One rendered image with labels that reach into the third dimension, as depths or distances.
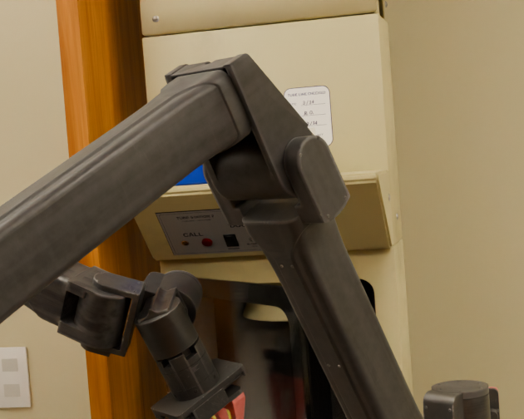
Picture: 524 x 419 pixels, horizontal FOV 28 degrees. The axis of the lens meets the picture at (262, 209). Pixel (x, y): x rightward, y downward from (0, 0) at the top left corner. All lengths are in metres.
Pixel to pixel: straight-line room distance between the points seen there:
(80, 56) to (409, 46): 0.64
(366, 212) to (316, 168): 0.47
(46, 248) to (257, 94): 0.22
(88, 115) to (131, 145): 0.64
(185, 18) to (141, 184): 0.71
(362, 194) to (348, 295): 0.38
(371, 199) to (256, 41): 0.28
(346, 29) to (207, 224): 0.31
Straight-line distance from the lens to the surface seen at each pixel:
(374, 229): 1.31
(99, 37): 1.43
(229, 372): 1.21
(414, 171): 1.78
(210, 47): 1.40
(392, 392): 0.95
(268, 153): 0.80
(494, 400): 1.19
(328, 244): 0.87
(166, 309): 1.16
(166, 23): 1.42
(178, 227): 1.34
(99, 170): 0.71
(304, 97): 1.37
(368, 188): 1.25
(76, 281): 1.17
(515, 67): 1.78
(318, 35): 1.37
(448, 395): 1.05
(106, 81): 1.43
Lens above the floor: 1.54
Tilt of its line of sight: 3 degrees down
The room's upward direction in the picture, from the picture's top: 4 degrees counter-clockwise
